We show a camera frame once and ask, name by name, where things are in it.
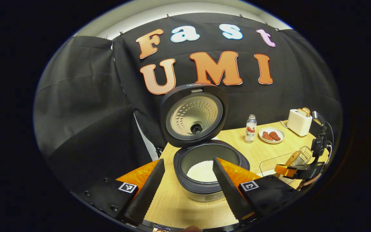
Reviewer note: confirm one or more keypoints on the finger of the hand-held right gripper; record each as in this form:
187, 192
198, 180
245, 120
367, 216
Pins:
304, 172

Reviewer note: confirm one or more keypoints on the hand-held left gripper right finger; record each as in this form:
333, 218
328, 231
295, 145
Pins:
229, 190

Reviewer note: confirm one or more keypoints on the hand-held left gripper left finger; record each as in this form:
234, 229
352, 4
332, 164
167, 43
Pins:
148, 193

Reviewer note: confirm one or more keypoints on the wooden spoon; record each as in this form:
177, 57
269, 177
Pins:
292, 158

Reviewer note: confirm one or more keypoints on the white rice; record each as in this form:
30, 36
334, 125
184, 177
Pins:
201, 172

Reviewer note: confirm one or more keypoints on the black rice cooker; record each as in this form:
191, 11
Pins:
192, 112

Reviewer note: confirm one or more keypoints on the clear plastic rice container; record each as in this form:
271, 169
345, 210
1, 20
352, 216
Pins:
267, 164

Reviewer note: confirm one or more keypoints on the white toaster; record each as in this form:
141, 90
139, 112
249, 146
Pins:
298, 125

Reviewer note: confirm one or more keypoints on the toasted bread slice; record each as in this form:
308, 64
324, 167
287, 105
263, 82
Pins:
307, 111
302, 112

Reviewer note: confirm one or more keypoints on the white round plate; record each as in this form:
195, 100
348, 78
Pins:
280, 139

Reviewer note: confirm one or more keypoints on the red meat slice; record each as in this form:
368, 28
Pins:
275, 136
266, 136

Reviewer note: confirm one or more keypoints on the small clear drink bottle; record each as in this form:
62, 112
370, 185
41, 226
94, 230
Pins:
250, 132

